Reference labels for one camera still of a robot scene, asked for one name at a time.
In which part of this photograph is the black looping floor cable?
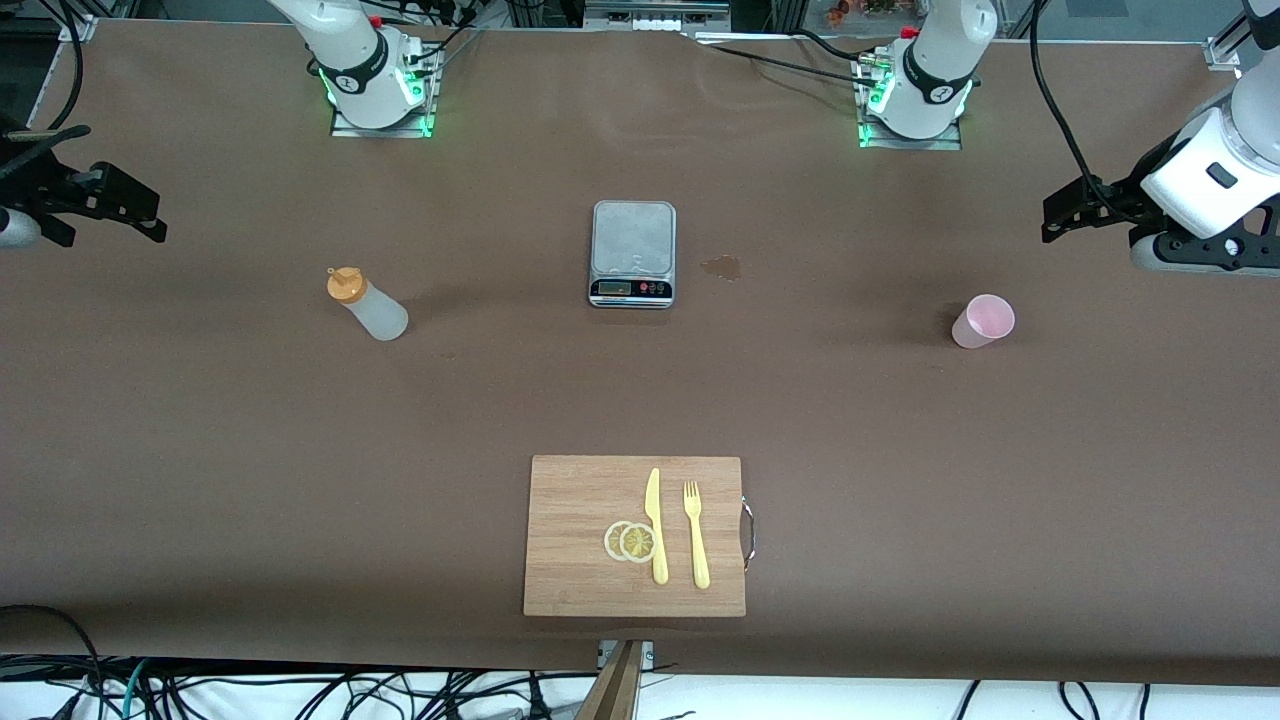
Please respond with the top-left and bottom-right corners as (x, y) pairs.
(0, 604), (106, 691)

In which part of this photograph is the brown table cover sheet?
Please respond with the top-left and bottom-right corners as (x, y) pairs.
(0, 18), (1280, 689)

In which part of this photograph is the pink plastic cup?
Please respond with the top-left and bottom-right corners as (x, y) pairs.
(951, 294), (1016, 350)

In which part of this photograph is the wooden cutting board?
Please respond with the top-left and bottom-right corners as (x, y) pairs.
(522, 455), (757, 619)

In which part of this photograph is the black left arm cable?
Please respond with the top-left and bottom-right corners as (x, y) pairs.
(1028, 0), (1126, 216)

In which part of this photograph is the yellow plastic fork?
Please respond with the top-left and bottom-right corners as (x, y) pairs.
(683, 481), (712, 590)

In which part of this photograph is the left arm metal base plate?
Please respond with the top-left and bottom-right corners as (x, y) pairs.
(858, 55), (964, 151)

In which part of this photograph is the black table cable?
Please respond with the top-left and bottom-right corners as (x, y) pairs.
(690, 38), (871, 89)
(795, 28), (878, 65)

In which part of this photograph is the wooden beam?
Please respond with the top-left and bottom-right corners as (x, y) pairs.
(575, 640), (646, 720)

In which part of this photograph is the yellow plastic knife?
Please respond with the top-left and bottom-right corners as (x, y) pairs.
(644, 467), (670, 586)

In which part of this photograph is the squeeze bottle with orange cap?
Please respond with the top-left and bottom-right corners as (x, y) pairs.
(326, 266), (410, 343)

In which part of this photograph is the white power strip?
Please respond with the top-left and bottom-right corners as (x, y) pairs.
(585, 0), (731, 33)

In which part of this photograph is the silver digital kitchen scale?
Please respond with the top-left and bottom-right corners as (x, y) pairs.
(588, 200), (678, 310)

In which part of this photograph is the teal floor cable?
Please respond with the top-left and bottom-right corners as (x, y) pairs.
(118, 658), (151, 719)

